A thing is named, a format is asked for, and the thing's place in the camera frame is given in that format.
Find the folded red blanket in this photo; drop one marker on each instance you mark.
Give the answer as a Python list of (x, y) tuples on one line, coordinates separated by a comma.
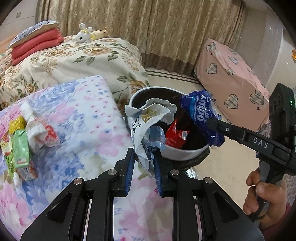
[(48, 39)]

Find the yellow snack packet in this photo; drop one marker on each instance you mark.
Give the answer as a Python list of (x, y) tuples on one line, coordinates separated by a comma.
[(18, 124)]

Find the pink heart cloth cover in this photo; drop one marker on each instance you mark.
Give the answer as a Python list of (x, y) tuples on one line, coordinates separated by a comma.
[(234, 87)]

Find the green drink carton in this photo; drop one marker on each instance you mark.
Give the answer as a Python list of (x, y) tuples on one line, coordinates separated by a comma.
[(22, 157)]

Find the blue patterned pillow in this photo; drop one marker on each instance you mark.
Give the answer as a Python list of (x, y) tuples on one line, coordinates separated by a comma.
[(32, 32)]

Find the white bunny plush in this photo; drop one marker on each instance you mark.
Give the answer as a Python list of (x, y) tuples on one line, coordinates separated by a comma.
[(84, 36)]

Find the cream floral quilt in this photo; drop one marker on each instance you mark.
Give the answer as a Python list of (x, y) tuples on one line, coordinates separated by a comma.
[(118, 61)]

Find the beige patterned curtain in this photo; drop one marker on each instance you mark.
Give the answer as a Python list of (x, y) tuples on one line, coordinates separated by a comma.
[(168, 34)]

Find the green snack bag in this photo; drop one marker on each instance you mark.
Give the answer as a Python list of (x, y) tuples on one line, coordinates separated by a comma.
[(7, 149)]

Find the white blue bag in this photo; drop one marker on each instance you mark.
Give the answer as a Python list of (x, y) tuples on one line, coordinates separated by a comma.
[(146, 136)]

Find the pink floral bed sheet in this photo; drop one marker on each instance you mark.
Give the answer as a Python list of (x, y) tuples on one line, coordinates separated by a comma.
[(92, 138)]

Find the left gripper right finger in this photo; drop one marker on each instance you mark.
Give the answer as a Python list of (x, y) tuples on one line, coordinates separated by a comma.
[(202, 210)]

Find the red snack wrapper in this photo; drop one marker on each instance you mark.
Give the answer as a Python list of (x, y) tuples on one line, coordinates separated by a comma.
[(175, 138)]

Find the white round trash bin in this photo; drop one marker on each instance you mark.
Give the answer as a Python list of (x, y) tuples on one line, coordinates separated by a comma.
[(196, 144)]

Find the white plastic bag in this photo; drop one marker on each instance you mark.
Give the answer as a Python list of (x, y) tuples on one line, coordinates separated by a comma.
[(40, 133)]

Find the person's right hand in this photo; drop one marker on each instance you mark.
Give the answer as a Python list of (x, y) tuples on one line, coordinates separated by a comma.
[(275, 195)]

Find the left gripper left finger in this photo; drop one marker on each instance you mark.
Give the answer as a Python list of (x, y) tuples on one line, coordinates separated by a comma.
[(84, 209)]

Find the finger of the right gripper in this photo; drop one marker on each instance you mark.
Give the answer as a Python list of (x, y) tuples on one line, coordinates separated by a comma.
[(235, 133)]

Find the blue plastic wrapper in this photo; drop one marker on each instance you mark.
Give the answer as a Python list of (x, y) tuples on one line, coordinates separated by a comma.
[(198, 106)]

